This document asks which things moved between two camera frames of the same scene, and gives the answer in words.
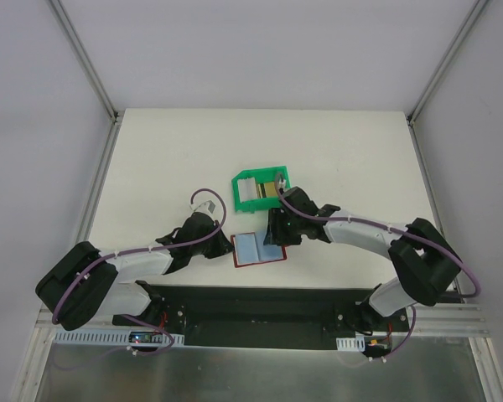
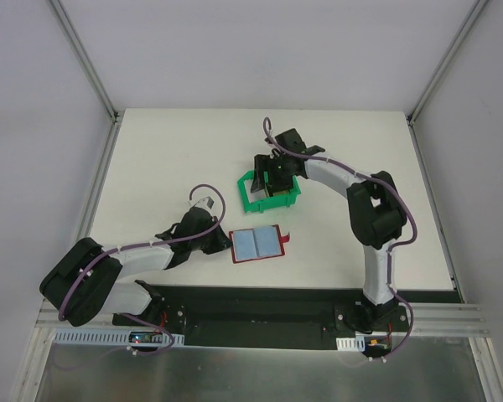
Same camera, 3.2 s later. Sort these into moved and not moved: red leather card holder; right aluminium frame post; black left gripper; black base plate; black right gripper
Moved: black right gripper; red leather card holder
Not moved: black base plate; black left gripper; right aluminium frame post
